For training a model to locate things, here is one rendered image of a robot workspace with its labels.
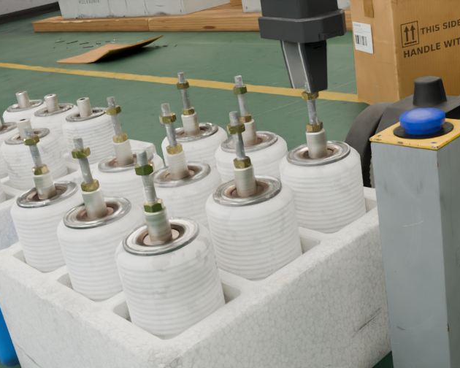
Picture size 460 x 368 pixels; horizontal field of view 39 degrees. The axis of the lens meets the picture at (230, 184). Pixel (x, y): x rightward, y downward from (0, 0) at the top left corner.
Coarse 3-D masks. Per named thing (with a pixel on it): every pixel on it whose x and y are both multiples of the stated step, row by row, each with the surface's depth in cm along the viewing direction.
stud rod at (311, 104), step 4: (304, 80) 74; (304, 84) 74; (308, 88) 74; (308, 100) 75; (312, 100) 75; (308, 104) 75; (312, 104) 75; (308, 108) 75; (312, 108) 75; (312, 112) 75; (316, 112) 76; (312, 116) 75; (316, 116) 75; (312, 120) 76; (316, 120) 76
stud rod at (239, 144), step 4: (232, 112) 67; (236, 112) 67; (232, 116) 67; (236, 116) 67; (232, 120) 67; (236, 120) 67; (232, 124) 67; (236, 124) 67; (236, 136) 68; (240, 136) 68; (236, 140) 68; (240, 140) 68; (236, 144) 68; (240, 144) 68; (236, 148) 69; (240, 148) 68; (244, 148) 69; (236, 152) 69; (240, 152) 69; (244, 152) 69; (240, 156) 69; (244, 156) 69; (240, 160) 69
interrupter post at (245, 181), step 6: (234, 168) 69; (246, 168) 69; (252, 168) 69; (234, 174) 69; (240, 174) 69; (246, 174) 69; (252, 174) 69; (240, 180) 69; (246, 180) 69; (252, 180) 69; (240, 186) 69; (246, 186) 69; (252, 186) 69; (240, 192) 70; (246, 192) 69; (252, 192) 70
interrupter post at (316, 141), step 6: (306, 132) 76; (312, 132) 76; (318, 132) 76; (324, 132) 76; (312, 138) 76; (318, 138) 76; (324, 138) 76; (312, 144) 76; (318, 144) 76; (324, 144) 76; (312, 150) 76; (318, 150) 76; (324, 150) 76; (312, 156) 77; (318, 156) 76
